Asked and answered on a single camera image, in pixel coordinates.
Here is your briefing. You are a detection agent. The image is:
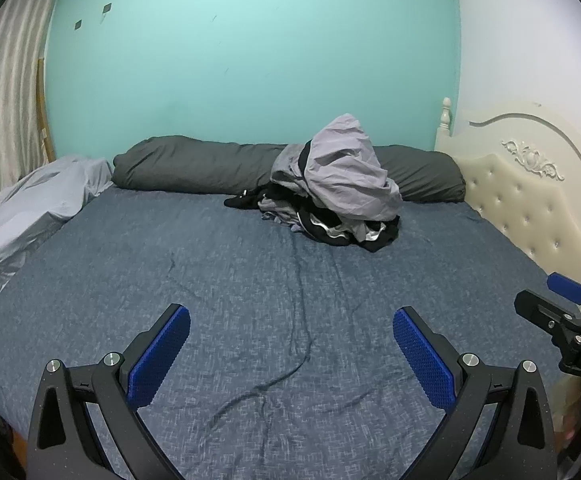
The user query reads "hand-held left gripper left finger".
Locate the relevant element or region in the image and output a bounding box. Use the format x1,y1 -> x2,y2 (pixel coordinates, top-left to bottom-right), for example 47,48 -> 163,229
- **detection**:
27,303 -> 192,480

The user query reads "cream tufted headboard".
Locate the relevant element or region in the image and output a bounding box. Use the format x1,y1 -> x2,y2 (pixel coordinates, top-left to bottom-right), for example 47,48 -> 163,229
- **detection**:
433,97 -> 581,313

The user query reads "striped curtain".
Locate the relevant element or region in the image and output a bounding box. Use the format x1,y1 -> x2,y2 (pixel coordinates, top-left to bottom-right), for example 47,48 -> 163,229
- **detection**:
0,0 -> 72,241

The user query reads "pile of dark clothes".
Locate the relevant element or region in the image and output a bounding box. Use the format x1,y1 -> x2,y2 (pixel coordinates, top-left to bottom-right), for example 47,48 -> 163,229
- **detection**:
224,186 -> 402,254

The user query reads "light grey quilt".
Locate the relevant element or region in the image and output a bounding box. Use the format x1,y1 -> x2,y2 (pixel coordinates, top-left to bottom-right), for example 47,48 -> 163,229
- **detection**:
0,155 -> 114,332

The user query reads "white garment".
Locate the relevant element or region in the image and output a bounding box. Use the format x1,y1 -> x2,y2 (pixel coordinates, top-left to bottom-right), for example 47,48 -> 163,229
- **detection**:
309,211 -> 387,242

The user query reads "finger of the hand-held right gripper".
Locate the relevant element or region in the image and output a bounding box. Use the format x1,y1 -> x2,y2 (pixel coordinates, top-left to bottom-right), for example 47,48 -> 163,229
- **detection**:
547,272 -> 581,312
514,289 -> 579,334

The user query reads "dark grey long pillow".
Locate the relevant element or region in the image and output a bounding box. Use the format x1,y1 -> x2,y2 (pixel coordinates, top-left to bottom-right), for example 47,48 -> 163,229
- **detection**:
111,134 -> 467,205

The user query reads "lavender jacket with black trim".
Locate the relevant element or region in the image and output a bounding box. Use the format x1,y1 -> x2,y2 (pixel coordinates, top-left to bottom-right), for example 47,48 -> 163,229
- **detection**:
270,114 -> 404,224

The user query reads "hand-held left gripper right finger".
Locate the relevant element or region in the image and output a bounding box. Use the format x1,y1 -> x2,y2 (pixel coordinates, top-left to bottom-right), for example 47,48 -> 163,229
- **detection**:
392,306 -> 556,480

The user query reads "wooden window trim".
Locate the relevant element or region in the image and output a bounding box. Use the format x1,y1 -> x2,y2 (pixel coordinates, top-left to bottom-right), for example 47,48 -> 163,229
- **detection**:
35,57 -> 57,164

